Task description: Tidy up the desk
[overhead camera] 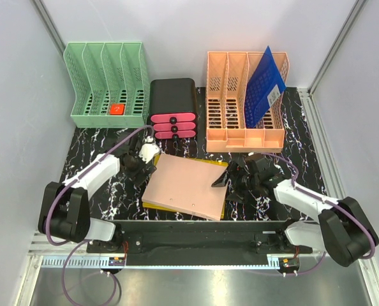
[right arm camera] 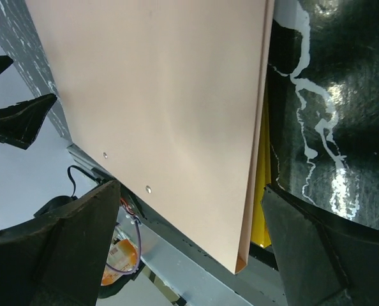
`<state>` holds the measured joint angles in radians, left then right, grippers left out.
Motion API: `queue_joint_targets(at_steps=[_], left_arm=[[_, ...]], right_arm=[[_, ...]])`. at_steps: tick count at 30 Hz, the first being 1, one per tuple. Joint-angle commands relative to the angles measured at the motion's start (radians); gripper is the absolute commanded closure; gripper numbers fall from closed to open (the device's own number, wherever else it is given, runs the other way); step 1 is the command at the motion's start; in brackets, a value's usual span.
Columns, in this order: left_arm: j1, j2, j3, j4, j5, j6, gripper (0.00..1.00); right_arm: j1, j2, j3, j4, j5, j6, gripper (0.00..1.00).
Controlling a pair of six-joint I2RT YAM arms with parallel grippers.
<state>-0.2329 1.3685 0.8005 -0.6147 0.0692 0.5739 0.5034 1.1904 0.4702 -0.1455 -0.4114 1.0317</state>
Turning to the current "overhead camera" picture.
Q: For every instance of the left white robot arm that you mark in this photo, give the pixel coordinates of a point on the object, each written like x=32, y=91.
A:
x=65, y=212

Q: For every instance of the orange file organizer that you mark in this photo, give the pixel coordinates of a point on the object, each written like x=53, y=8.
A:
x=228, y=74

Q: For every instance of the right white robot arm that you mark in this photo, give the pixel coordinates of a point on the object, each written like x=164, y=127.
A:
x=338, y=227

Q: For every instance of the red square eraser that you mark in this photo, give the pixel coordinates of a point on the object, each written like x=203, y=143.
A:
x=117, y=109

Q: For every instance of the pink top drawer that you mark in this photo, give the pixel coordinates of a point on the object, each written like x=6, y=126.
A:
x=172, y=117

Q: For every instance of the black marble desk mat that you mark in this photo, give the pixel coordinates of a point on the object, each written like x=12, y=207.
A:
x=120, y=199

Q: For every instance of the pink folder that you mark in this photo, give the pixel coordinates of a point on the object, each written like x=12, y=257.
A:
x=183, y=188

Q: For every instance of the pink bottom drawer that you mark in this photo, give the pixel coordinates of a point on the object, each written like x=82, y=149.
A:
x=162, y=135

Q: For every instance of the yellow folder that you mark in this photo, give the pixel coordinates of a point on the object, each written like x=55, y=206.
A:
x=221, y=164

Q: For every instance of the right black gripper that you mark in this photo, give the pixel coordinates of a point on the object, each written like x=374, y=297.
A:
x=236, y=171

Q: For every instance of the blue folder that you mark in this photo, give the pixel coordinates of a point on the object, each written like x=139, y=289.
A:
x=264, y=87

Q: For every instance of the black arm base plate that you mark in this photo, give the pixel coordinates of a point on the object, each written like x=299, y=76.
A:
x=141, y=242

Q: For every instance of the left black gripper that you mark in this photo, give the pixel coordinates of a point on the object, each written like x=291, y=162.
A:
x=138, y=177

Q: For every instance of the black drawer cabinet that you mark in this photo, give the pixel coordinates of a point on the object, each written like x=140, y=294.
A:
x=173, y=95

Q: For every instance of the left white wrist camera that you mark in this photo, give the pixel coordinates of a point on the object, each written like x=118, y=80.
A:
x=149, y=149

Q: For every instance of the pink drawer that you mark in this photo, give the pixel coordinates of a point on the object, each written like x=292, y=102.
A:
x=179, y=126
x=172, y=117
x=162, y=135

